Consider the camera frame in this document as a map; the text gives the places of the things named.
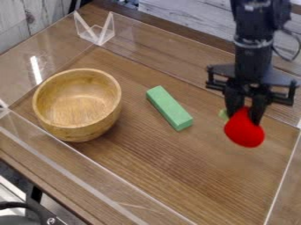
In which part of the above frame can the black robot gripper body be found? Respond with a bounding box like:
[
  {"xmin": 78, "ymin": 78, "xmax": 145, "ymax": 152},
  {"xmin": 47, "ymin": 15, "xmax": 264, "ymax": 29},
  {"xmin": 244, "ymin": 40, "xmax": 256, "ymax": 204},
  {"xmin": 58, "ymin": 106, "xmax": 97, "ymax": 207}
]
[{"xmin": 207, "ymin": 45, "xmax": 301, "ymax": 105}]

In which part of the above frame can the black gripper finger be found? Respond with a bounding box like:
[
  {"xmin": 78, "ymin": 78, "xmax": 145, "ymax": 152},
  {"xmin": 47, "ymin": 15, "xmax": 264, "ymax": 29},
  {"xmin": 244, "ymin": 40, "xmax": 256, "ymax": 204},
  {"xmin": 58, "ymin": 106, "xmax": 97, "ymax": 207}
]
[
  {"xmin": 249, "ymin": 92, "xmax": 271, "ymax": 126},
  {"xmin": 225, "ymin": 86, "xmax": 245, "ymax": 117}
]

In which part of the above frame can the red plush strawberry toy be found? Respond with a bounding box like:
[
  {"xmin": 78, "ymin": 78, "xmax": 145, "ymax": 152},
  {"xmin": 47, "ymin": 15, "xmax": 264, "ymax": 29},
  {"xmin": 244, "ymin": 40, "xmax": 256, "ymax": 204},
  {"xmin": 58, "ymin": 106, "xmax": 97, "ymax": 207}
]
[{"xmin": 219, "ymin": 106, "xmax": 267, "ymax": 148}]

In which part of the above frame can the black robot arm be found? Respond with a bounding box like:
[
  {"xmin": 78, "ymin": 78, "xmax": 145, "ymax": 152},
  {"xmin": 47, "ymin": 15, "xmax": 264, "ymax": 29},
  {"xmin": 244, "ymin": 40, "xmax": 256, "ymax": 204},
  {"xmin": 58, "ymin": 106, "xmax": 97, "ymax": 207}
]
[{"xmin": 207, "ymin": 0, "xmax": 301, "ymax": 124}]

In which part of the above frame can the green rectangular block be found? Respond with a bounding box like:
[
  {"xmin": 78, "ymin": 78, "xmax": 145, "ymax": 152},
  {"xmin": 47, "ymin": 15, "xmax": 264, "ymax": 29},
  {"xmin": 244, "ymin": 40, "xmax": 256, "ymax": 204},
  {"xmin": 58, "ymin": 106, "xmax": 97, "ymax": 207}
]
[{"xmin": 146, "ymin": 85, "xmax": 193, "ymax": 131}]

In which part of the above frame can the wooden bowl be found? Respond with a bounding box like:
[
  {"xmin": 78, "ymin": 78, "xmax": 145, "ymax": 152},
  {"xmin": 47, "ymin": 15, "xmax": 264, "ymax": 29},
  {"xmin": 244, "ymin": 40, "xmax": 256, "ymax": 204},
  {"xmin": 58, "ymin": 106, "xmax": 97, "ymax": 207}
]
[{"xmin": 33, "ymin": 68, "xmax": 122, "ymax": 142}]

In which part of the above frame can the black table leg clamp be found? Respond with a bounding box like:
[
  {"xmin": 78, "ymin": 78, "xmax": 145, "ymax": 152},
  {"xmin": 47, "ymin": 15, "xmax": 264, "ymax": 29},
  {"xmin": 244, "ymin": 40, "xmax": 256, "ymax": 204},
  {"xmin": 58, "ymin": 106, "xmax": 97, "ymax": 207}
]
[{"xmin": 26, "ymin": 185, "xmax": 67, "ymax": 225}]

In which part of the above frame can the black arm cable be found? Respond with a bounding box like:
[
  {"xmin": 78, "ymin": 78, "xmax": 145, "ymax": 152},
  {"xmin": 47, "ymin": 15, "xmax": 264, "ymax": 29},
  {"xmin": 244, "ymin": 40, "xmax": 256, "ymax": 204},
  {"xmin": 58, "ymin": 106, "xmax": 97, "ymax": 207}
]
[{"xmin": 271, "ymin": 26, "xmax": 301, "ymax": 63}]

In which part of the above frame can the clear acrylic tray wall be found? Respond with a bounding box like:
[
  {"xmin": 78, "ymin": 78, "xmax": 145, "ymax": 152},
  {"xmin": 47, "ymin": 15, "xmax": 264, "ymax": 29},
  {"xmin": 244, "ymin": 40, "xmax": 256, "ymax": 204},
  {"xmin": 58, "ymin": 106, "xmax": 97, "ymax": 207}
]
[{"xmin": 0, "ymin": 8, "xmax": 301, "ymax": 225}]

